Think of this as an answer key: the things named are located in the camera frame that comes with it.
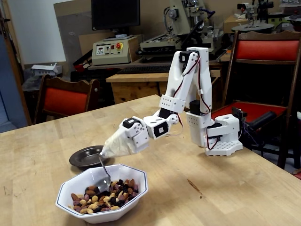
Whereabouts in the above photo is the white movable gripper finger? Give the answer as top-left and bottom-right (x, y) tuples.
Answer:
(128, 122), (146, 139)

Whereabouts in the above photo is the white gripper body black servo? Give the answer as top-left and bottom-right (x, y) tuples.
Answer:
(121, 117), (151, 154)

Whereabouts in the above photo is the beige masking tape wrap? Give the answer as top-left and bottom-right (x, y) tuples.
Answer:
(100, 128), (137, 158)

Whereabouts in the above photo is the bent metal spoon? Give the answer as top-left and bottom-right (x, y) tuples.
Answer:
(95, 152), (111, 193)

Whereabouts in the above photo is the white octagonal bowl blue rim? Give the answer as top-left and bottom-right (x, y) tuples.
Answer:
(55, 164), (149, 224)

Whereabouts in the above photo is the white robot arm with base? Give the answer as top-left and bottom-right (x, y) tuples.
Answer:
(143, 47), (243, 157)

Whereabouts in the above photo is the wooden workbench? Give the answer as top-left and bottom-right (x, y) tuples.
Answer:
(105, 65), (212, 105)

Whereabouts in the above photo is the small dark brown dish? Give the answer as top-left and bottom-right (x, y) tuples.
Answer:
(69, 145), (114, 169)

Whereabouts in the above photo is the black computer keyboard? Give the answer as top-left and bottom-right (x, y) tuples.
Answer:
(117, 65), (174, 75)

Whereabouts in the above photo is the mixed nuts and dried fruit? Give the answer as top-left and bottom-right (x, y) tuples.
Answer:
(67, 178), (140, 214)

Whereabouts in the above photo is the black plastic crate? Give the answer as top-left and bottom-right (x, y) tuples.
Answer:
(70, 69), (111, 83)

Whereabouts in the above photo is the low wooden chair red padding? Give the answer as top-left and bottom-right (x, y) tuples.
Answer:
(32, 74), (101, 125)

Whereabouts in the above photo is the beige control box red button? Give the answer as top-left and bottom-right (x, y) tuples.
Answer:
(91, 35), (139, 66)

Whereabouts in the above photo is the black and red tray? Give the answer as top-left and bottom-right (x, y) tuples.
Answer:
(72, 50), (93, 71)

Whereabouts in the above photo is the small dark circuit board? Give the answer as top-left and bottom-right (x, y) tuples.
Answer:
(231, 107), (248, 123)

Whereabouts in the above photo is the grey flat panel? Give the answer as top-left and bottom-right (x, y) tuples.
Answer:
(57, 11), (93, 78)

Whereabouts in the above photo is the white model house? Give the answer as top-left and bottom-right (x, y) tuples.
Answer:
(31, 63), (63, 77)

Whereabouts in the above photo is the clear plastic bag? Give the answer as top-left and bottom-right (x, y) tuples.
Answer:
(22, 75), (44, 92)

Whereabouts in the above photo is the black computer monitor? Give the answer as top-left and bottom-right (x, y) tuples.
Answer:
(91, 0), (141, 35)

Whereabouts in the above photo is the beige benchtop milling machine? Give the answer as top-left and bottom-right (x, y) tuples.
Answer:
(136, 0), (227, 63)

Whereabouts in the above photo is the black cylinder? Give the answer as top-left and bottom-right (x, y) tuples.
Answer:
(249, 111), (277, 131)

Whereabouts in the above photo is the brown cardboard box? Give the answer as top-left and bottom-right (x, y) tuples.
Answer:
(222, 14), (250, 33)

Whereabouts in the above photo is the white board panel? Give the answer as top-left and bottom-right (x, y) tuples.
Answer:
(9, 0), (66, 65)

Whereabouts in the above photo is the tall wooden chair red padding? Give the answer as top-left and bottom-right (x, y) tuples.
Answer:
(221, 30), (301, 170)

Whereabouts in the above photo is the round black turntable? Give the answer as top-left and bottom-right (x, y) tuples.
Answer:
(231, 22), (275, 32)

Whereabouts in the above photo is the small metal mechanism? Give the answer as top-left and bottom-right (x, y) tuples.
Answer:
(237, 1), (258, 25)

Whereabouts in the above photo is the green box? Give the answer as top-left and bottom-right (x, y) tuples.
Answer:
(268, 14), (292, 30)

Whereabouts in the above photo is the thin dangling wire bundle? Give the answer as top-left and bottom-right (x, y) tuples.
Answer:
(239, 121), (259, 146)

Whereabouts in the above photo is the dark metal door handle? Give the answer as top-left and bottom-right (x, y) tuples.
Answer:
(0, 14), (11, 40)

